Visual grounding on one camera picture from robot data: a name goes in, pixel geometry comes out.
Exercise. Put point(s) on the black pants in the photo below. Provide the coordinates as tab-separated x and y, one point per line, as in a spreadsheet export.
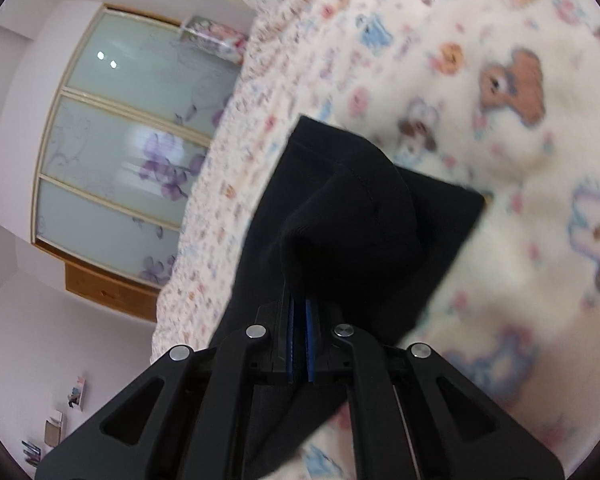
347	234

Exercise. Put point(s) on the small white wall shelf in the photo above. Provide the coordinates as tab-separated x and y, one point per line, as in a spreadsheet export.
76	395

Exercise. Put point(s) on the wooden room door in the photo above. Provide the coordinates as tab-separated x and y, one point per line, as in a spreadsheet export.
111	292

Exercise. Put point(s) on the clear tube of plush toys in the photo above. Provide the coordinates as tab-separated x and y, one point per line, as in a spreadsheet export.
214	38

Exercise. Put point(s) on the glass sliding door wardrobe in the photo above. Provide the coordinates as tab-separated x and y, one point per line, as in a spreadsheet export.
126	137

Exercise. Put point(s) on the white wall shelf with box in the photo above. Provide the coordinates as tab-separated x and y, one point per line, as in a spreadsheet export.
53	429

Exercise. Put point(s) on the cartoon print fleece bedspread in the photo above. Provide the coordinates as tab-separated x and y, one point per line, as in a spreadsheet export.
502	96

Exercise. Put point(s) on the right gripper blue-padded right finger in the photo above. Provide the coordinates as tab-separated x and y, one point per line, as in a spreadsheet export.
413	415

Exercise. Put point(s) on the wall shelf with books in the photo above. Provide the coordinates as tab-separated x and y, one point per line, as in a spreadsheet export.
33	454

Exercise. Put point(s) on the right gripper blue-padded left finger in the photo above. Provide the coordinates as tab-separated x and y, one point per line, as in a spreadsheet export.
190	415

